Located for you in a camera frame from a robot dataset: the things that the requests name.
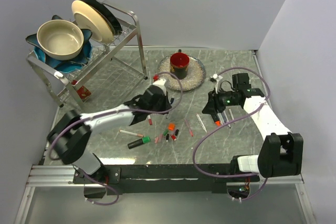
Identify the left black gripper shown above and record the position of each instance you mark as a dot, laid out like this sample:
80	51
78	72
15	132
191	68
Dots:
167	105

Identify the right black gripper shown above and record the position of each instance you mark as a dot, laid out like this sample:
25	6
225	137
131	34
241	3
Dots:
213	103

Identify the orange cap black highlighter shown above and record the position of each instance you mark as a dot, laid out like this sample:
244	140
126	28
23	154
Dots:
216	119

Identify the pink cap white pen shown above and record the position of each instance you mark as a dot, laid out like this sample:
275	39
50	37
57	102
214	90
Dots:
201	122

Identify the peach tip white pen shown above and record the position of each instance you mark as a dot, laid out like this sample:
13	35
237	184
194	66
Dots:
131	133

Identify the green cap black highlighter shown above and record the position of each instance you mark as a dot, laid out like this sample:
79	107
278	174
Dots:
139	142

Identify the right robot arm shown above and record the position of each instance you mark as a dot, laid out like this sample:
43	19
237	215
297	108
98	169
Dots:
281	152

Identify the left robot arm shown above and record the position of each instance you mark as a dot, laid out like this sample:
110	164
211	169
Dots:
71	134

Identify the speckled grey plate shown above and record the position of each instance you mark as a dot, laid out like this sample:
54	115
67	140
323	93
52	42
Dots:
195	77

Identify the black red mug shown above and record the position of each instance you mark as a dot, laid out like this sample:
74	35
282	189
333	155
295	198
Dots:
179	63

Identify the steel dish rack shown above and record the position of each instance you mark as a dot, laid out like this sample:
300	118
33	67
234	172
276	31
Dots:
99	58

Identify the red sticker tag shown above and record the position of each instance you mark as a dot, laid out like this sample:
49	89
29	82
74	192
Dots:
83	93

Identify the blue star-shaped dish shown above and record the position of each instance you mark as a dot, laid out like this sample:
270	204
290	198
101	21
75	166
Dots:
66	66

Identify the black plate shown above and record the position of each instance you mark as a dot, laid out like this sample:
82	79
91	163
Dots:
112	20

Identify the cream plate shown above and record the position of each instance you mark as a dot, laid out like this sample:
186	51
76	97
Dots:
88	18

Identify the beige ceramic bowl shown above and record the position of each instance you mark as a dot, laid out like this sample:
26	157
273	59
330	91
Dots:
60	39

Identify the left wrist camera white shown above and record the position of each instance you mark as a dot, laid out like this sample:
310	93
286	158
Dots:
160	82

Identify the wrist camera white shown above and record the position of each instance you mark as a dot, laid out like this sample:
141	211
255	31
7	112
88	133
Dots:
217	80
160	82

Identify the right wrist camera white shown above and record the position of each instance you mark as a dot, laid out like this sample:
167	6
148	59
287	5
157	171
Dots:
217	80

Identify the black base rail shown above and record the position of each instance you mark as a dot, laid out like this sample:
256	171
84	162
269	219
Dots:
165	178

